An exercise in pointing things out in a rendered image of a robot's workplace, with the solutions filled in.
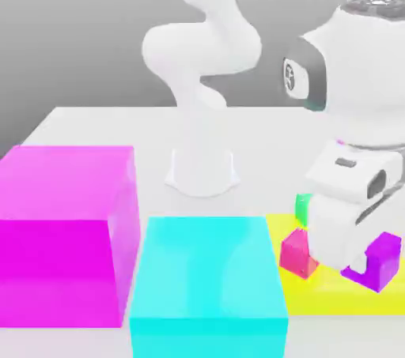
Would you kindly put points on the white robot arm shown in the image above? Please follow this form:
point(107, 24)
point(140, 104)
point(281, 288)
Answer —
point(202, 48)

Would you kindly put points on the small red cube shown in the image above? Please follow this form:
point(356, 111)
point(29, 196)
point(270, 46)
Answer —
point(295, 253)

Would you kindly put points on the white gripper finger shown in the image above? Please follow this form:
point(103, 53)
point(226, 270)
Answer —
point(360, 264)

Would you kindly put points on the large yellow box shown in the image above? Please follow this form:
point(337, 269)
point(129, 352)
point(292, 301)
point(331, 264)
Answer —
point(332, 298)

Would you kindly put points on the small purple cube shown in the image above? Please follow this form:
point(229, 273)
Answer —
point(381, 260)

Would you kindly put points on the large magenta box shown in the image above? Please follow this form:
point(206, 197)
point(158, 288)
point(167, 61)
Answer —
point(57, 238)

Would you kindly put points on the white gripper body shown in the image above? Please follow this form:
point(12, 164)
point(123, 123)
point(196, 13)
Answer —
point(332, 231)

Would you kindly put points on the large cyan box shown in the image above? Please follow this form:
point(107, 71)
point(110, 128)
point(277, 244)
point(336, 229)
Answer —
point(205, 269)

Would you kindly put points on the small green cube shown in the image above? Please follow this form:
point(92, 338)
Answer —
point(302, 209)

